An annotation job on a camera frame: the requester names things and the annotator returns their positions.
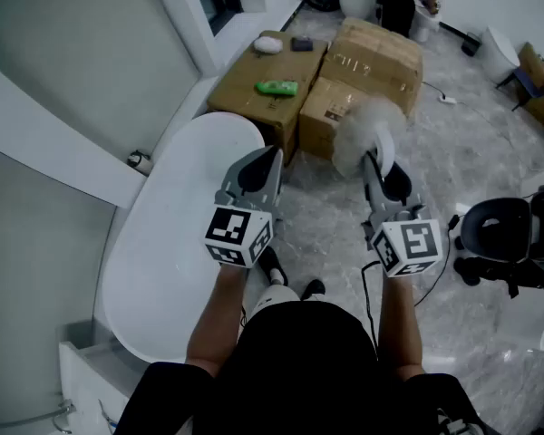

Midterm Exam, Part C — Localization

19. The person's left forearm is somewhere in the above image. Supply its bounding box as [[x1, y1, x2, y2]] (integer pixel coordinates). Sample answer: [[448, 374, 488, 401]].
[[184, 260, 249, 379]]

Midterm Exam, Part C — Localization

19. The white round basin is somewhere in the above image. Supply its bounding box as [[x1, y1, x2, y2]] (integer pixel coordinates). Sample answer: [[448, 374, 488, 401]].
[[481, 25, 523, 84]]

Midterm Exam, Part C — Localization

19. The white oval bathtub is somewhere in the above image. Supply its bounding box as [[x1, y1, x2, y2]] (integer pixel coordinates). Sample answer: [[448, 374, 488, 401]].
[[100, 111, 267, 364]]

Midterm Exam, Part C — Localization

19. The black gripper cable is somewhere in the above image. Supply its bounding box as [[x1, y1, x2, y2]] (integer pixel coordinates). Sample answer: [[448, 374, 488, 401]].
[[359, 260, 383, 351]]

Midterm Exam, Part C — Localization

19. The small labelled cardboard box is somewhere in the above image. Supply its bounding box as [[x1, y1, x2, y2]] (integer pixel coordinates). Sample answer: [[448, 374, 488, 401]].
[[298, 75, 369, 163]]

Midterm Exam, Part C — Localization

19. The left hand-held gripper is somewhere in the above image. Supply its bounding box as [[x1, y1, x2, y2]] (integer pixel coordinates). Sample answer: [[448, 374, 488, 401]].
[[203, 145, 285, 269]]

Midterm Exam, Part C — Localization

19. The person's black shoe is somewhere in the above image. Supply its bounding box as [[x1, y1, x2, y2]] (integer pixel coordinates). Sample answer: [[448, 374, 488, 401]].
[[299, 278, 326, 302], [257, 245, 290, 288]]

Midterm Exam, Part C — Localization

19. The grey fluffy duster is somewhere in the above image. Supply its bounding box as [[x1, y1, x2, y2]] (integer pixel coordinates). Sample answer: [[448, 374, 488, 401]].
[[332, 96, 410, 179]]

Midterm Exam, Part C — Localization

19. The white vanity cabinet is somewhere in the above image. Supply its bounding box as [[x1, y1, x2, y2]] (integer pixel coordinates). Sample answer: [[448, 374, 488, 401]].
[[57, 328, 133, 435]]

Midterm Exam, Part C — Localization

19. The small brown cardboard box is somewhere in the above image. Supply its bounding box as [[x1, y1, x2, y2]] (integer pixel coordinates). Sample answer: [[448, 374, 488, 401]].
[[516, 41, 544, 127]]

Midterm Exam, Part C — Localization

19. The green plastic bottle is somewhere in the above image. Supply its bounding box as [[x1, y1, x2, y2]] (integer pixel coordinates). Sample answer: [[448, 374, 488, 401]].
[[254, 79, 299, 98]]

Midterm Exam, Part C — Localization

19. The black white device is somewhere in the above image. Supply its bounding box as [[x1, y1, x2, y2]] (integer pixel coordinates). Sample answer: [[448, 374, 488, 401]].
[[435, 407, 487, 435]]

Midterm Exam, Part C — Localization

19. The wide flat cardboard box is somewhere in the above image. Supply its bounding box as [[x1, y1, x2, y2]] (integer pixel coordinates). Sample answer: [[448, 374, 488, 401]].
[[206, 29, 331, 166]]

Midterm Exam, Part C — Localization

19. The white fluffy pad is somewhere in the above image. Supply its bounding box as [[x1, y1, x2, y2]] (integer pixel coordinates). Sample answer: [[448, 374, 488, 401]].
[[252, 34, 284, 56]]

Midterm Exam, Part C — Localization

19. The person's right black shoe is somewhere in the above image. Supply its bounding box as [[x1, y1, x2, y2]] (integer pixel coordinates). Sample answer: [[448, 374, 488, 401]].
[[299, 278, 326, 302]]

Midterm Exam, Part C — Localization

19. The tall taped cardboard box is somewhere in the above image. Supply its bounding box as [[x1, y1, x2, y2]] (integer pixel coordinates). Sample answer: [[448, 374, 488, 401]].
[[319, 15, 425, 118]]

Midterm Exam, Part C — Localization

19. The small black bin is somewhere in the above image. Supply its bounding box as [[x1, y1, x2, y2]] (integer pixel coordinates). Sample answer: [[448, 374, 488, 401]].
[[461, 31, 482, 58]]

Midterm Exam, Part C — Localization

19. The person's left leg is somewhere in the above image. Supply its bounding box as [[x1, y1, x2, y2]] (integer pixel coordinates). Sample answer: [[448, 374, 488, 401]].
[[252, 283, 302, 321]]

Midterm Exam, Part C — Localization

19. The metal faucet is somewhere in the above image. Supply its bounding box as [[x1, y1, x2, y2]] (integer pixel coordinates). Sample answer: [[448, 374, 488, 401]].
[[49, 399, 79, 435]]

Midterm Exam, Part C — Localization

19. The person's right forearm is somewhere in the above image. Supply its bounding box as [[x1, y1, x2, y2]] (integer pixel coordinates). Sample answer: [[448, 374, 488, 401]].
[[377, 269, 426, 381]]

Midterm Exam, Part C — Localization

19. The person's left black shoe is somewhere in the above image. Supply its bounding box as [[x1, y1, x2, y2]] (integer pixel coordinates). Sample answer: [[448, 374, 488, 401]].
[[257, 245, 290, 288]]

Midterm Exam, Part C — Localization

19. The person's black shirt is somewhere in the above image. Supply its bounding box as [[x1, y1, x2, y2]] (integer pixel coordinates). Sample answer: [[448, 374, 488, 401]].
[[112, 299, 503, 435]]

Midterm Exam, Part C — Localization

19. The blue metal stool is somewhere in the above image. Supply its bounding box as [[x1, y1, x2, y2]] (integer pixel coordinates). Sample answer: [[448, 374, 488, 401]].
[[495, 64, 544, 113]]

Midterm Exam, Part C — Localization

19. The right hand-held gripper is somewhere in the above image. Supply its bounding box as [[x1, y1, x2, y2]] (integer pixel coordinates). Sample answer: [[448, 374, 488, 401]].
[[361, 150, 444, 279]]

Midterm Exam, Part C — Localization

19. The thin black floor cable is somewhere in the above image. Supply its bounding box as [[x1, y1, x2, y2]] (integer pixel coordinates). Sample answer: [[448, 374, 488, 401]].
[[413, 214, 460, 308]]

